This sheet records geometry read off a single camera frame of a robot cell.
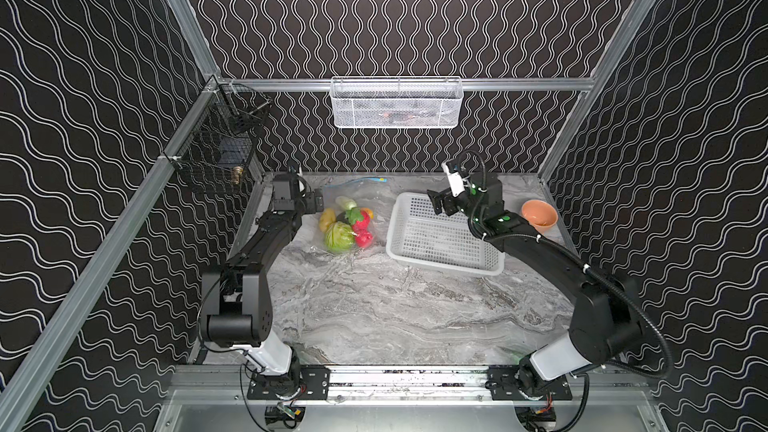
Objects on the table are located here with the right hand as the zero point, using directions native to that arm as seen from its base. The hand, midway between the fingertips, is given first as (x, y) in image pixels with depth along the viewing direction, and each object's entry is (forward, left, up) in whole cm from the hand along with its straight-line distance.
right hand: (447, 183), depth 85 cm
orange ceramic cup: (+6, -36, -22) cm, 43 cm away
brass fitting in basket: (-2, +57, +7) cm, 58 cm away
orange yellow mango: (+3, +24, -16) cm, 29 cm away
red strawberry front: (-7, +25, -18) cm, 32 cm away
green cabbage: (-8, +32, -15) cm, 37 cm away
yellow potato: (+2, +38, -18) cm, 42 cm away
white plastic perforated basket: (-1, +7, -24) cm, 25 cm away
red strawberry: (-4, +25, -15) cm, 30 cm away
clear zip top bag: (+13, +22, -19) cm, 32 cm away
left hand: (+1, +40, -6) cm, 41 cm away
